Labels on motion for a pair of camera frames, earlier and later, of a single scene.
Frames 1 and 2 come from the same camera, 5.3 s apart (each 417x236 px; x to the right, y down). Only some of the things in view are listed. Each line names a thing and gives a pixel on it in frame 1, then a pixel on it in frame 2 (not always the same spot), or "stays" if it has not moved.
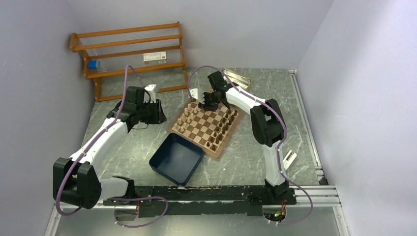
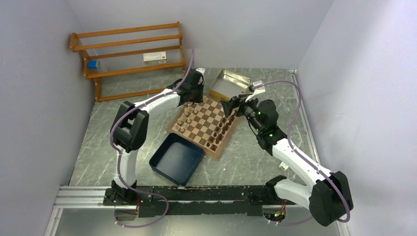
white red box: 159,57 stays
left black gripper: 158,116 → 200,98
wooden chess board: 215,129 stays
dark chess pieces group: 221,130 stays
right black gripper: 205,106 → 236,102
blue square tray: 176,159 stays
